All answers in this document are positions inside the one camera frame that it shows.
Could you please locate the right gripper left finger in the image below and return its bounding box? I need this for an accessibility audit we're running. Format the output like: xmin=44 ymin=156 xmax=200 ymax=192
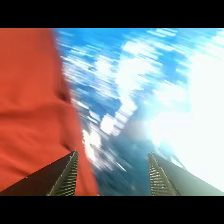
xmin=0 ymin=150 xmax=80 ymax=197

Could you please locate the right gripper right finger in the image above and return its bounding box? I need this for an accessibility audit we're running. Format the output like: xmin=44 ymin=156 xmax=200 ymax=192
xmin=147 ymin=152 xmax=224 ymax=197

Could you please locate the red garment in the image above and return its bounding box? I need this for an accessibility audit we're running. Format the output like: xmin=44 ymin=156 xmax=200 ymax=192
xmin=0 ymin=27 xmax=100 ymax=197

